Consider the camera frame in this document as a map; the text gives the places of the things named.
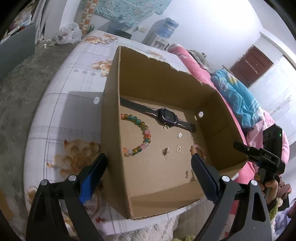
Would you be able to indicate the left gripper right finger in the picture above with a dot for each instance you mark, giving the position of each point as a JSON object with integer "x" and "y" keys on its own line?
{"x": 239, "y": 212}

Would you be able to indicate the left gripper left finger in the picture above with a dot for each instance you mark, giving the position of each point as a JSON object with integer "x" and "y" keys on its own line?
{"x": 45, "y": 219}

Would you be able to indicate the black smart watch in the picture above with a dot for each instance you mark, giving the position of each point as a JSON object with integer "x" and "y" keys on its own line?
{"x": 162, "y": 115}

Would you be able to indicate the brown cardboard box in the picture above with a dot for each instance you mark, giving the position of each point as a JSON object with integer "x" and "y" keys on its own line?
{"x": 140, "y": 182}

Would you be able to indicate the person right hand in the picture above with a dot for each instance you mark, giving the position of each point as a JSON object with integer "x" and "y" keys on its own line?
{"x": 272, "y": 189}

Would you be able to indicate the pink floral blanket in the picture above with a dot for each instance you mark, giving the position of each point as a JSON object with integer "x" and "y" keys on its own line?
{"x": 219, "y": 113}

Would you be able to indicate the blue cartoon blanket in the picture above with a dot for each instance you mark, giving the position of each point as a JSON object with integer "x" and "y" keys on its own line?
{"x": 244, "y": 105}

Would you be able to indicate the gold butterfly pendant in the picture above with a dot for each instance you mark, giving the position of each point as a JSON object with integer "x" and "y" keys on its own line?
{"x": 179, "y": 149}

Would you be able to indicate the white checked floral mat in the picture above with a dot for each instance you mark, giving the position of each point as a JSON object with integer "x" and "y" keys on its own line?
{"x": 66, "y": 130}

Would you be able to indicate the dark red door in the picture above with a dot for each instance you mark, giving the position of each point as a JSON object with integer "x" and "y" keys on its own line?
{"x": 253, "y": 65}

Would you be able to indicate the blue water dispenser bottle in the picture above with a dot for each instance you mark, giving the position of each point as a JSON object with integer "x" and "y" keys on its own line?
{"x": 168, "y": 28}

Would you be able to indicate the white water dispenser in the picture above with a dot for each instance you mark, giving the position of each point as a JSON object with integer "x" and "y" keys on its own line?
{"x": 156, "y": 41}

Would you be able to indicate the grey cabinet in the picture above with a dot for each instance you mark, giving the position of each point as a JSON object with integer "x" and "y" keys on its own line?
{"x": 17, "y": 48}

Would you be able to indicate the white plastic bag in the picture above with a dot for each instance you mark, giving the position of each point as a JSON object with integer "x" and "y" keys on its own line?
{"x": 70, "y": 34}

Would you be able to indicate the teal patterned wall cloth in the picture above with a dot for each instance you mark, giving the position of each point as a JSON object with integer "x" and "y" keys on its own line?
{"x": 129, "y": 12}

